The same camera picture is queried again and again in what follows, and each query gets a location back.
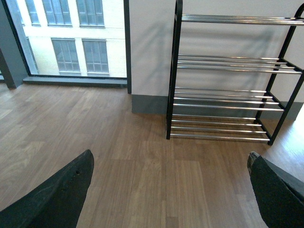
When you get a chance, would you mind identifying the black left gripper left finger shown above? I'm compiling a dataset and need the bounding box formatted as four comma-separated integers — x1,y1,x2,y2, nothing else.
0,150,94,228

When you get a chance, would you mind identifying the black metal shoe rack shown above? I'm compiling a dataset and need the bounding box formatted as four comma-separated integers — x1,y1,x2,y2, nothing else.
166,0,304,145

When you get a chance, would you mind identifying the dark window frame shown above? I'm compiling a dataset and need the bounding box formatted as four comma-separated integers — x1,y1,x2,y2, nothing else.
0,0,132,94

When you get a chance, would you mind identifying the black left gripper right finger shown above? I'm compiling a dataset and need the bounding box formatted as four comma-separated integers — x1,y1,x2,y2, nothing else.
247,152,304,228

